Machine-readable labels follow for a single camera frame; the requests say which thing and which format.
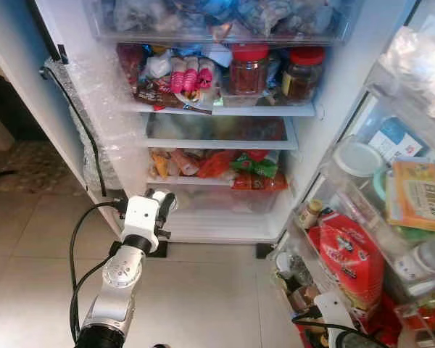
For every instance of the clear crisper drawer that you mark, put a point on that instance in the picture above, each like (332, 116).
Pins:
(217, 130)

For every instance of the small bottle yellow cap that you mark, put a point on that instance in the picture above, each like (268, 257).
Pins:
(310, 216)

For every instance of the small white plastic bag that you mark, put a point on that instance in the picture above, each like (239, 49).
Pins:
(158, 65)

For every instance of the red snack pack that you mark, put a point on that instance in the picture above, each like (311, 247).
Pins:
(216, 164)

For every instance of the clear bubble wrap sheet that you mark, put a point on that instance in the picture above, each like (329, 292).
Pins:
(101, 116)

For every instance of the white refrigerator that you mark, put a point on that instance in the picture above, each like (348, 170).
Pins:
(344, 72)

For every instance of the green snack pack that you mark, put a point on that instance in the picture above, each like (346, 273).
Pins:
(255, 165)

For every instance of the long flat red pack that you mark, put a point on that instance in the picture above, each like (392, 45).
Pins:
(261, 182)

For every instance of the speckled floor mat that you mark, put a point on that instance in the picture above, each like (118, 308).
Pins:
(29, 170)

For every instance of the white-lid jar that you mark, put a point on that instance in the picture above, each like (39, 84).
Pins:
(357, 156)

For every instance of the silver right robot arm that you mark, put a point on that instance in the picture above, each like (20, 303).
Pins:
(362, 341)

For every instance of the red-lid jar dark contents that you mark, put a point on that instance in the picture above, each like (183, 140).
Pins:
(302, 76)

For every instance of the orange carton box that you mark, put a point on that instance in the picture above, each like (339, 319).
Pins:
(419, 194)

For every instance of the clear box of tomatoes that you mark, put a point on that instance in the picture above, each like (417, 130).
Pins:
(428, 315)

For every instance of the dark brown snack package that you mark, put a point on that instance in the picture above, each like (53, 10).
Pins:
(167, 94)

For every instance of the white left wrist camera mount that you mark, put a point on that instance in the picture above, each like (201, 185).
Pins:
(140, 217)

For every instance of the blue white box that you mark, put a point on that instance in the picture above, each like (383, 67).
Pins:
(395, 139)

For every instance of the crumpled clear plastic bag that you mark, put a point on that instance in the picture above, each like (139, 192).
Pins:
(420, 65)

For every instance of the clear drawer with frozen bags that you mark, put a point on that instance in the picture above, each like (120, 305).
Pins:
(225, 18)

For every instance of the large red bag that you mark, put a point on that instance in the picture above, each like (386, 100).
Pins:
(348, 261)

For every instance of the red-lid jar of chili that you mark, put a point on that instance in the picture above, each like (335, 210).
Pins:
(248, 72)

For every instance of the yellow snack pack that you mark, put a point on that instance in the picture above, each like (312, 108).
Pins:
(160, 165)

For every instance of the orange snack pack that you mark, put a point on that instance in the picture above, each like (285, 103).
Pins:
(185, 162)

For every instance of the pink wrapped sausage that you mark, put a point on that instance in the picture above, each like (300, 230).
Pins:
(177, 76)
(206, 72)
(192, 74)

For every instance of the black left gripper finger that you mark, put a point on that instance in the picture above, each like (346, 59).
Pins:
(164, 212)
(151, 194)

